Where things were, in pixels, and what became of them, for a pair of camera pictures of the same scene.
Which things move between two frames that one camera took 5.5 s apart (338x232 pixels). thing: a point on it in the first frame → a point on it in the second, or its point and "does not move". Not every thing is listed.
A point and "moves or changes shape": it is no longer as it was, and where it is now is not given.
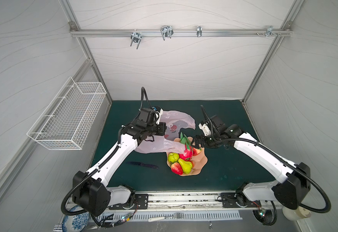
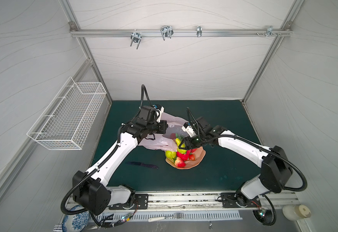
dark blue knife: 147,165 does not move
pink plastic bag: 175,121 moves or changes shape
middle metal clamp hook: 166,31 does not move
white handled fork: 176,215 does not move
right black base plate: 231,200 does not move
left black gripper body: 155,129 does not move
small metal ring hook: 199,31 does not move
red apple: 176,167 → 179,162
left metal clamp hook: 136,37 does not move
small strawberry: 195,152 → 191,156
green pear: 186,166 → 180,150
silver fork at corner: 58,227 does not move
